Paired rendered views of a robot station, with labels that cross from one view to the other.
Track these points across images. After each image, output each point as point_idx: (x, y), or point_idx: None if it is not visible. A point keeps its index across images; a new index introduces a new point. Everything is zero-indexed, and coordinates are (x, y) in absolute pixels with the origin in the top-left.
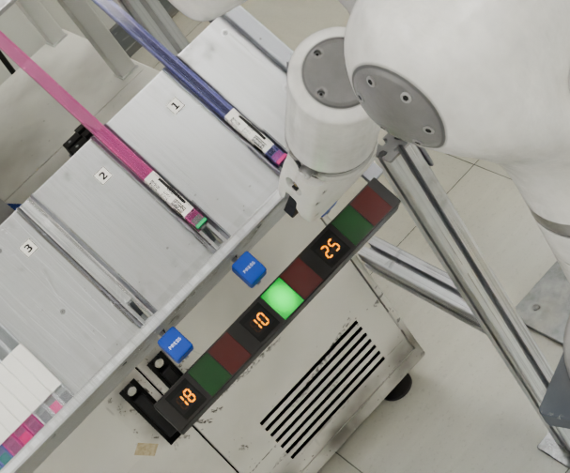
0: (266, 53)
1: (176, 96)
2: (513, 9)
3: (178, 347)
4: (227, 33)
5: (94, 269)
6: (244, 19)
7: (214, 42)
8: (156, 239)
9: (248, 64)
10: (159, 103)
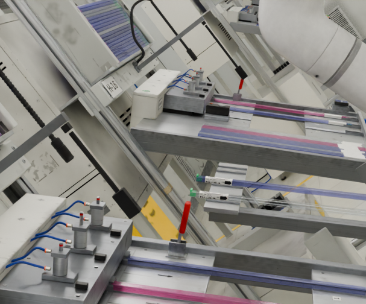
0: (350, 272)
1: (331, 295)
2: None
3: None
4: (324, 272)
5: None
6: (327, 262)
7: (322, 276)
8: None
9: (347, 278)
10: (328, 300)
